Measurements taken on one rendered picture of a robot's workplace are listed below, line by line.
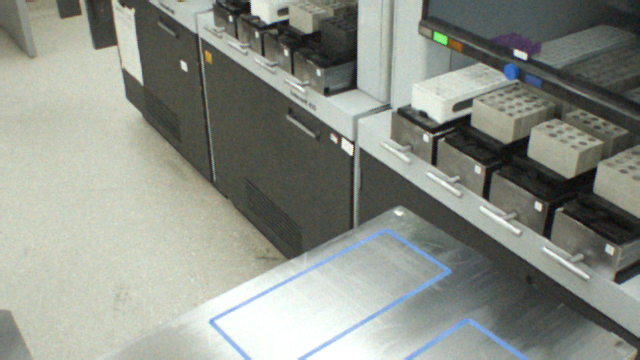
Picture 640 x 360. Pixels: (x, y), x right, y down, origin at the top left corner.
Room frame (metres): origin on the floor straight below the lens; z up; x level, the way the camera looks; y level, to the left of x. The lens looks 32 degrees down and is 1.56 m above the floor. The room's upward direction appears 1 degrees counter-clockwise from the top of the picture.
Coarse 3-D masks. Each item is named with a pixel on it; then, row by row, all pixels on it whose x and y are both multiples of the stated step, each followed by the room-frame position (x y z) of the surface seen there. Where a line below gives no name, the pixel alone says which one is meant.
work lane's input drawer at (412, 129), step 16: (400, 112) 1.45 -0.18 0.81; (416, 112) 1.44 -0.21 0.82; (400, 128) 1.44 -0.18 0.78; (416, 128) 1.40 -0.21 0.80; (432, 128) 1.37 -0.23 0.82; (448, 128) 1.39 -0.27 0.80; (384, 144) 1.42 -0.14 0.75; (400, 144) 1.44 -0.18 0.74; (416, 144) 1.40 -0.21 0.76; (432, 144) 1.36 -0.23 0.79
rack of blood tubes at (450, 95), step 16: (480, 64) 1.58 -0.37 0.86; (432, 80) 1.50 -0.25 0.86; (448, 80) 1.50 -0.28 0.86; (464, 80) 1.50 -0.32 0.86; (480, 80) 1.50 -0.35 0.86; (496, 80) 1.50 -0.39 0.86; (512, 80) 1.50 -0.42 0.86; (416, 96) 1.46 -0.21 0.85; (432, 96) 1.42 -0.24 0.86; (448, 96) 1.42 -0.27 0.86; (464, 96) 1.43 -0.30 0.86; (432, 112) 1.42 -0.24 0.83; (448, 112) 1.40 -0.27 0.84; (464, 112) 1.43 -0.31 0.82
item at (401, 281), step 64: (320, 256) 0.95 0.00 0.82; (384, 256) 0.95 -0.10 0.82; (448, 256) 0.94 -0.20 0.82; (192, 320) 0.81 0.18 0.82; (256, 320) 0.81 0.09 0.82; (320, 320) 0.80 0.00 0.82; (384, 320) 0.80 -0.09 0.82; (448, 320) 0.80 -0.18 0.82; (512, 320) 0.80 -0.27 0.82; (576, 320) 0.79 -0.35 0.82
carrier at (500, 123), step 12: (480, 96) 1.38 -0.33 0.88; (480, 108) 1.36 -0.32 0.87; (492, 108) 1.33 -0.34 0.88; (504, 108) 1.33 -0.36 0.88; (480, 120) 1.35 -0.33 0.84; (492, 120) 1.33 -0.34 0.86; (504, 120) 1.30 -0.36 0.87; (516, 120) 1.28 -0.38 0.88; (492, 132) 1.32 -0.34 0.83; (504, 132) 1.30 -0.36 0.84; (516, 132) 1.29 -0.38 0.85
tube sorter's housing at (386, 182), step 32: (416, 0) 1.56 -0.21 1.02; (416, 32) 1.55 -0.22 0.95; (416, 64) 1.55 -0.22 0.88; (448, 64) 1.57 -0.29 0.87; (384, 128) 1.53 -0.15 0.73; (384, 160) 1.49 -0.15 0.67; (416, 160) 1.40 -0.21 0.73; (384, 192) 1.48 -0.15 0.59; (416, 192) 1.39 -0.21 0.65; (448, 192) 1.31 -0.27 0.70; (448, 224) 1.30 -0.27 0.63; (480, 224) 1.23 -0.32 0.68; (512, 224) 1.16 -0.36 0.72; (512, 256) 1.15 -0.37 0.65; (544, 256) 1.09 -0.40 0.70; (544, 288) 1.09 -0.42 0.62; (576, 288) 1.03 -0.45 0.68; (608, 288) 0.98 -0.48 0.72; (608, 320) 0.97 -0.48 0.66
